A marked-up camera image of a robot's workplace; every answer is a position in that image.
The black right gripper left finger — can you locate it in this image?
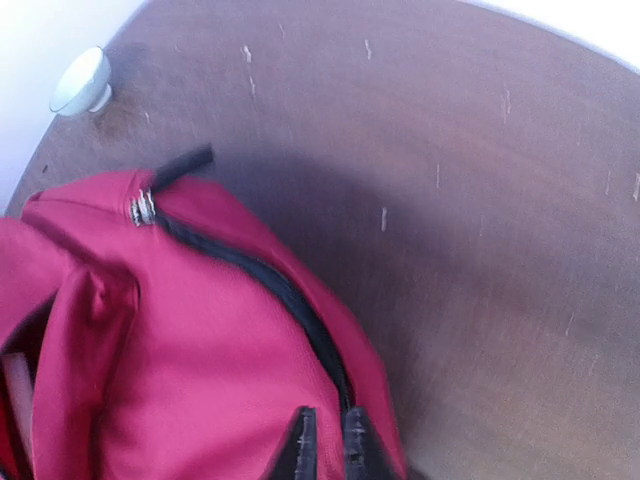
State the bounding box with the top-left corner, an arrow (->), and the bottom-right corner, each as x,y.
269,406 -> 318,480

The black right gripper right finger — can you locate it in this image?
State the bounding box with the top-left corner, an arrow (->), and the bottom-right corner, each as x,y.
343,406 -> 400,480

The red student backpack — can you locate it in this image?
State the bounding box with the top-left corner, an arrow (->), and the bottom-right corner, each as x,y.
1,146 -> 407,479

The pale green patterned ceramic bowl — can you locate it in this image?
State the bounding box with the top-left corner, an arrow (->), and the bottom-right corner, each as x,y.
49,46 -> 112,117

